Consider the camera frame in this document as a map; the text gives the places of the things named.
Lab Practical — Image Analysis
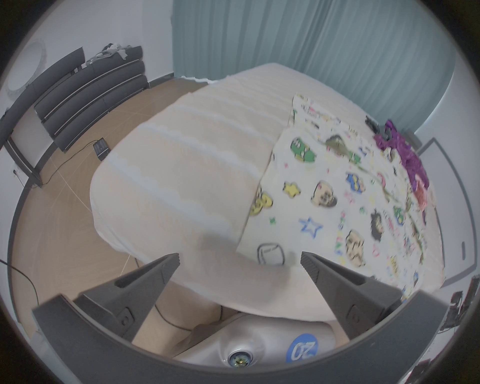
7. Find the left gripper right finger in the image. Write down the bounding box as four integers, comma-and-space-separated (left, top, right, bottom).
300, 251, 402, 342

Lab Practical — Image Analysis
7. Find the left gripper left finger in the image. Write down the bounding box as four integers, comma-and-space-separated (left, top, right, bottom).
73, 253, 181, 344

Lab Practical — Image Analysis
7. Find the white printed pyjama top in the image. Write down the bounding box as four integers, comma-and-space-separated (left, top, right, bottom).
236, 94, 436, 302

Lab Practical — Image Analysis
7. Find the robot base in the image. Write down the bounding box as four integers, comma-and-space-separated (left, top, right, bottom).
170, 313, 336, 366

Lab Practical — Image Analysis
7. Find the pile of clothes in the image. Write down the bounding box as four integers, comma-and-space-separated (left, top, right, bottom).
365, 115, 437, 226

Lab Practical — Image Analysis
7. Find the bed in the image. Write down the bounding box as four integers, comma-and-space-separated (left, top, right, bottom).
89, 62, 479, 323

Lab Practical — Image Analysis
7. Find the black power strip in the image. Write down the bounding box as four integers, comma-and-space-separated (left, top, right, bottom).
92, 139, 110, 161

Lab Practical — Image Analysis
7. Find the grey crumpled cloth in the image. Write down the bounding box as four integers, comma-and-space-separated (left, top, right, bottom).
85, 42, 132, 67

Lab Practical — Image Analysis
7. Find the blue-green curtain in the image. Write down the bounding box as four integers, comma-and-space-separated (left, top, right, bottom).
170, 0, 456, 134

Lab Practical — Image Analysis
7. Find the black cable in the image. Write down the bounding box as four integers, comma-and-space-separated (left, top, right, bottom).
0, 258, 41, 308
40, 140, 100, 185

